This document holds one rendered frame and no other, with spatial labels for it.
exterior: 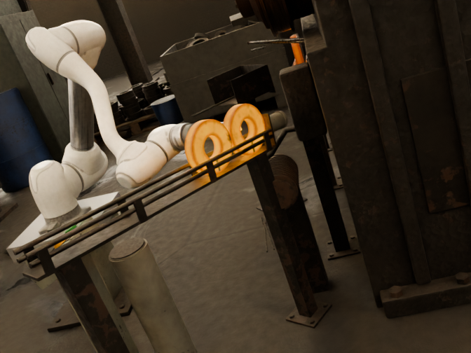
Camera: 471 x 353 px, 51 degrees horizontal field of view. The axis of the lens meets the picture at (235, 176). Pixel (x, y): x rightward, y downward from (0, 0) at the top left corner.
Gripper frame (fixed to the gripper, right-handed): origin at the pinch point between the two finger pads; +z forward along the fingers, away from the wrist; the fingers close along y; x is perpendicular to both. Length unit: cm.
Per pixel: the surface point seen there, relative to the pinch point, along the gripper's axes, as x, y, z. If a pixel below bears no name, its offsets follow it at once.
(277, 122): -4.7, -11.6, 7.7
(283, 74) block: 7.5, -21.7, 8.5
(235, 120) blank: 3.3, 4.2, 7.4
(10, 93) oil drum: 45, -90, -360
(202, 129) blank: 6.1, 16.7, 7.7
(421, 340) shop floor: -75, -1, 39
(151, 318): -40, 45, -16
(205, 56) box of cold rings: 9, -191, -205
